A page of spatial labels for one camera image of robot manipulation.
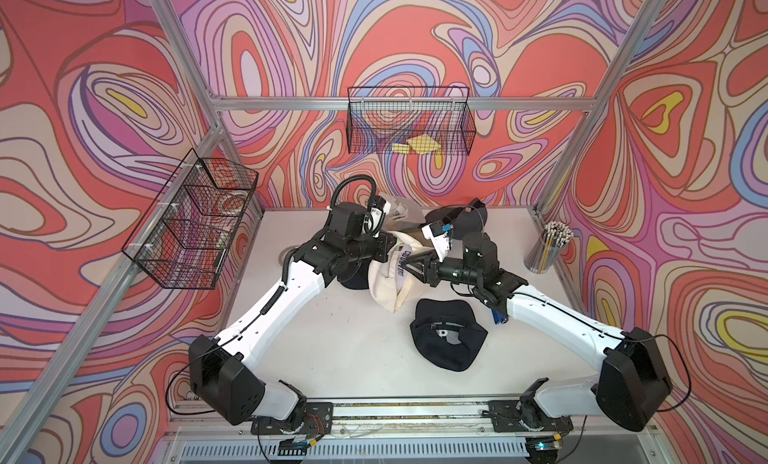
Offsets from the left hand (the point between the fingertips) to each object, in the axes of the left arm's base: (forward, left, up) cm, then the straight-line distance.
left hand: (399, 241), depth 74 cm
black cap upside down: (-12, -15, -29) cm, 35 cm away
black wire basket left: (-1, +55, 0) cm, 55 cm away
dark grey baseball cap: (+23, -22, -17) cm, 36 cm away
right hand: (-5, -1, -5) cm, 8 cm away
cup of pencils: (+10, -47, -17) cm, 51 cm away
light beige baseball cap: (+32, -3, -23) cm, 40 cm away
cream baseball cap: (-7, +3, -10) cm, 12 cm away
